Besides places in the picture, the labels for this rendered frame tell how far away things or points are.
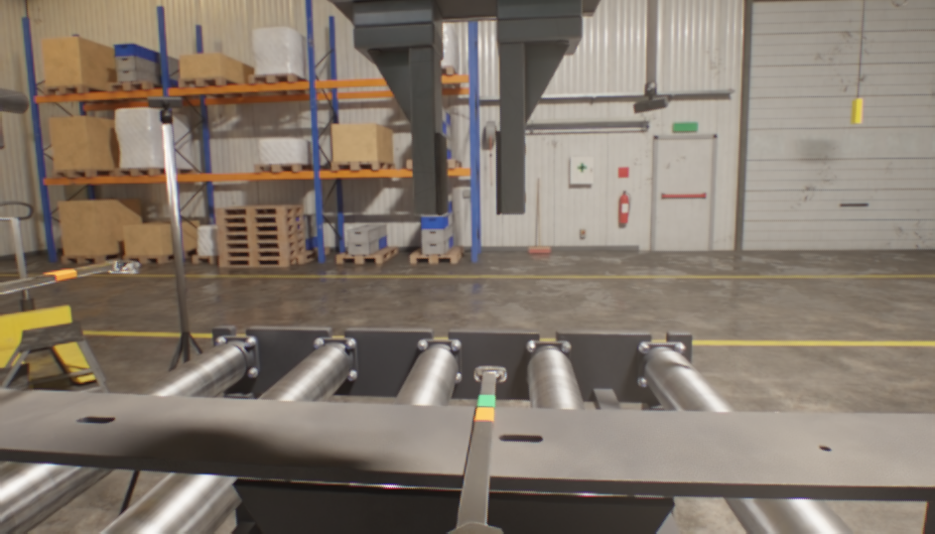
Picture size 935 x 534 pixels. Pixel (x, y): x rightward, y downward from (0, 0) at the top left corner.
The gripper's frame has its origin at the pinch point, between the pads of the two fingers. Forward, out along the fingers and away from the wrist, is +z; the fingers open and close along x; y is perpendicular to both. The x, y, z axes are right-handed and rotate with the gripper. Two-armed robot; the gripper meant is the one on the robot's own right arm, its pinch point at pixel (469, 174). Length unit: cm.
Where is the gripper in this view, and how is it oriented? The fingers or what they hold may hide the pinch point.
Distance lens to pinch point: 24.4
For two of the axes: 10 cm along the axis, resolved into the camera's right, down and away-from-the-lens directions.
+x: -10.0, 0.1, 1.0
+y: 0.9, -1.2, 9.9
